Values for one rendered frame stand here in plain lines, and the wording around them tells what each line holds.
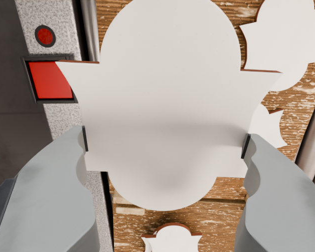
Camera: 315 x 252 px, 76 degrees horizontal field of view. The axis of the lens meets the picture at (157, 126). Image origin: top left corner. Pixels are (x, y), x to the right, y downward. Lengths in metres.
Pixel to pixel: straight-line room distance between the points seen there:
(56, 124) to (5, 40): 1.16
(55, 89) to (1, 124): 1.40
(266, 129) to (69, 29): 0.35
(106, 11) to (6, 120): 1.47
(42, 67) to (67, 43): 0.06
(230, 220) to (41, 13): 0.52
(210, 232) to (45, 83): 0.46
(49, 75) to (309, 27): 0.38
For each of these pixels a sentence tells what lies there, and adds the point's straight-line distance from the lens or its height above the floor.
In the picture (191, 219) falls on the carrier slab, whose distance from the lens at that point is 0.50.
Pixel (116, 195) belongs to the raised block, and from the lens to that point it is 0.42.
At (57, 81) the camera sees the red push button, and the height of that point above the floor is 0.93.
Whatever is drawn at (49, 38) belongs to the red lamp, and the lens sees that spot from 0.38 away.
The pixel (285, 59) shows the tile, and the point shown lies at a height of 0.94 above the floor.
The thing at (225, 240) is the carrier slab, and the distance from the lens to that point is 0.57.
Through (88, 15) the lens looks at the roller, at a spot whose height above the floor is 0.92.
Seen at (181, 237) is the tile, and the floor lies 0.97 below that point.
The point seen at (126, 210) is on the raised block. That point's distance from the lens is 0.44.
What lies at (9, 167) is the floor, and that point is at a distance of 1.95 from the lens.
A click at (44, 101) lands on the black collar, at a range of 0.39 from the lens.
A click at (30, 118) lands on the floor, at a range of 1.63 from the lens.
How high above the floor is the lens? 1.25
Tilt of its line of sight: 65 degrees down
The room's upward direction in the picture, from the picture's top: 178 degrees counter-clockwise
